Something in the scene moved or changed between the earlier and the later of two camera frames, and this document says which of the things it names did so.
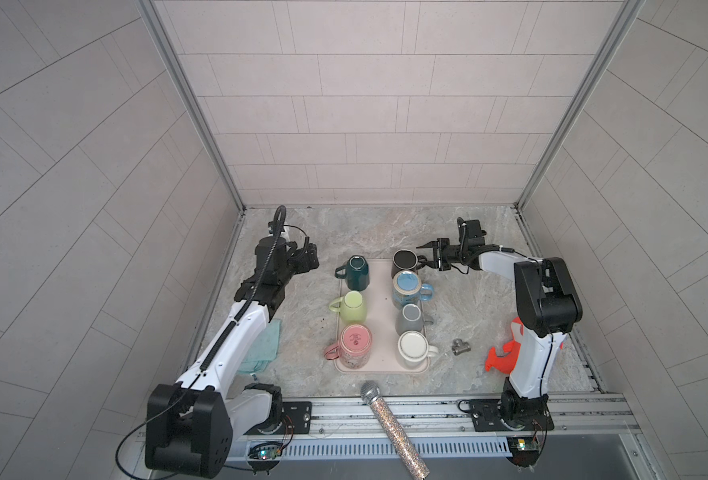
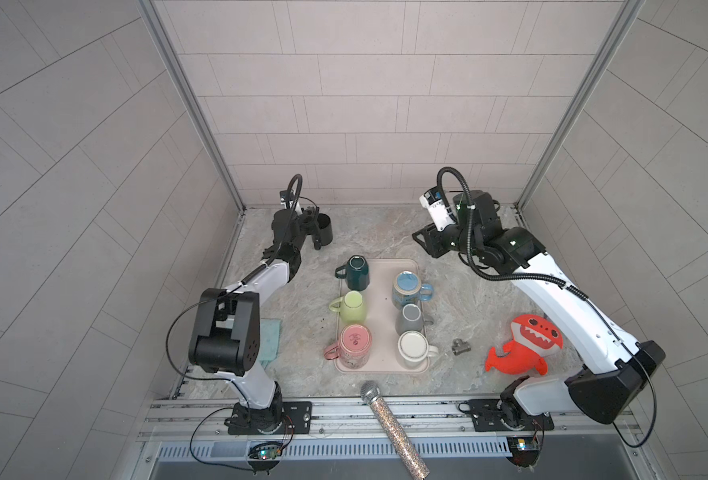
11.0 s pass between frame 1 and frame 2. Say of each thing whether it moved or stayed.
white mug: stayed
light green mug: stayed
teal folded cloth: stayed
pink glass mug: stayed
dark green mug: stayed
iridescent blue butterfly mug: stayed
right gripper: moved
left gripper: moved
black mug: moved
